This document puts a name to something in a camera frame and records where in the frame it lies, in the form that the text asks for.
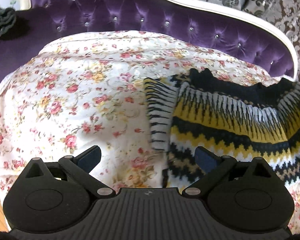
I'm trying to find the yellow black patterned knit sweater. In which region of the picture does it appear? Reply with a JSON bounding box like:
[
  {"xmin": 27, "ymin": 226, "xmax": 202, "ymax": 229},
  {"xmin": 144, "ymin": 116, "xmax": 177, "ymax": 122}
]
[{"xmin": 143, "ymin": 69, "xmax": 300, "ymax": 188}]

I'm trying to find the floral white bedspread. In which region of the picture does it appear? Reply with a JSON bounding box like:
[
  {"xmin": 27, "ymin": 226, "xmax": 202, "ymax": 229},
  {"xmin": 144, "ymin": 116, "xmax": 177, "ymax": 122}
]
[{"xmin": 0, "ymin": 31, "xmax": 300, "ymax": 239}]

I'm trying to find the purple tufted headboard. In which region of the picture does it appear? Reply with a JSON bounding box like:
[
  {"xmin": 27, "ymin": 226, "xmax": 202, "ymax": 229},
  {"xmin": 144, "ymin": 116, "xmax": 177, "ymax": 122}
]
[{"xmin": 0, "ymin": 0, "xmax": 298, "ymax": 83}]

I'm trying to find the dark green fabric flower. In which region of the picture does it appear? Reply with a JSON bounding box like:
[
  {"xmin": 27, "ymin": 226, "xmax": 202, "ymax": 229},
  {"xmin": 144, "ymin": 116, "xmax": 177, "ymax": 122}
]
[{"xmin": 0, "ymin": 7, "xmax": 17, "ymax": 38}]

